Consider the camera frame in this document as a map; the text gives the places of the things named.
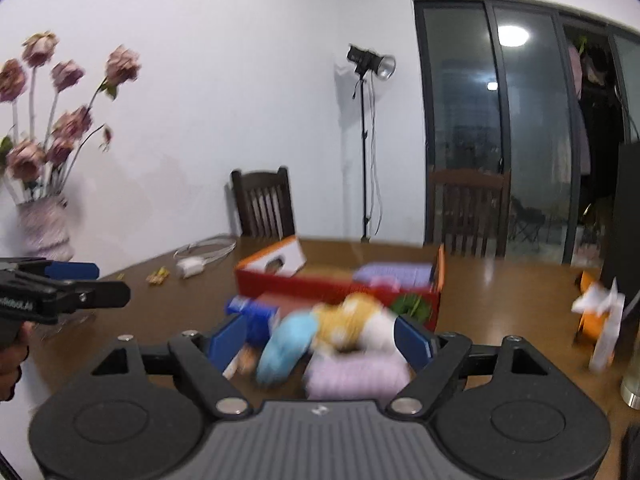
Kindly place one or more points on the blue plush toy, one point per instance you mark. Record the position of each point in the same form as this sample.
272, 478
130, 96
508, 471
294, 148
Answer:
285, 345

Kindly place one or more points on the purple woven pouch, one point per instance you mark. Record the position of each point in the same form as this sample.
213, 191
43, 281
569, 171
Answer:
390, 274

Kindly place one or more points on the studio light with black stand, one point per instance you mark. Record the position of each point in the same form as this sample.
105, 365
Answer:
367, 60

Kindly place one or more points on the clear glass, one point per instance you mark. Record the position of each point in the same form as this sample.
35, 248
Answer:
631, 385

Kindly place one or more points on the patterned flower vase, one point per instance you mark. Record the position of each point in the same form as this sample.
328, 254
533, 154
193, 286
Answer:
45, 232

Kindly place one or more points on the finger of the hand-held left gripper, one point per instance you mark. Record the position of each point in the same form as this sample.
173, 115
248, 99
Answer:
95, 294
72, 270

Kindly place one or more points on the dark wooden chair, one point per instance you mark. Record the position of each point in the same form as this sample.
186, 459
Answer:
470, 181
260, 178

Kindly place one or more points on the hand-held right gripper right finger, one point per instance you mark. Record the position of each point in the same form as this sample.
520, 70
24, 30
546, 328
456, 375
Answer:
412, 342

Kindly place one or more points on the sliding glass door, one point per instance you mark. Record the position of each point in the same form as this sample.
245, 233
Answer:
462, 85

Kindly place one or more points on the blue tissue pack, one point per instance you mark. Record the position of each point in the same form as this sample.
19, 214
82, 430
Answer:
260, 317

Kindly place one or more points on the white charger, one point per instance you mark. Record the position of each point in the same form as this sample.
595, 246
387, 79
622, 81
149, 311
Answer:
190, 267

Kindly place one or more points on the orange item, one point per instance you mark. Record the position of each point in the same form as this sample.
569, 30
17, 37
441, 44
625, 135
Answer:
592, 325

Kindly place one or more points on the yellow white plush toy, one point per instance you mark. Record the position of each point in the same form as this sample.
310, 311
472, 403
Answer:
345, 320

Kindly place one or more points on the orange cardboard box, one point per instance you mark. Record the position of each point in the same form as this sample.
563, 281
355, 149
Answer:
325, 290

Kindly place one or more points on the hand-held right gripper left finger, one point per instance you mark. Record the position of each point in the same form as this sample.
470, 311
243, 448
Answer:
227, 342

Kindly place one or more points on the person's left hand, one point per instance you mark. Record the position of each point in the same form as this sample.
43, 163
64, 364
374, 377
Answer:
9, 372

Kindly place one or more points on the lilac fluffy blanket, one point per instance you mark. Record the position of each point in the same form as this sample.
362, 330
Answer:
355, 375

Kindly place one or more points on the small yellow item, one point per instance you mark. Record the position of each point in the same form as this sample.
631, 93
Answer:
159, 276

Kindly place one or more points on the orange and white items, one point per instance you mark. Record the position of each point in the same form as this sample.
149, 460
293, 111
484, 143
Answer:
607, 330

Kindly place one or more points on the bunch of dried pink roses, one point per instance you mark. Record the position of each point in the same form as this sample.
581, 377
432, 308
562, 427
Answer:
122, 65

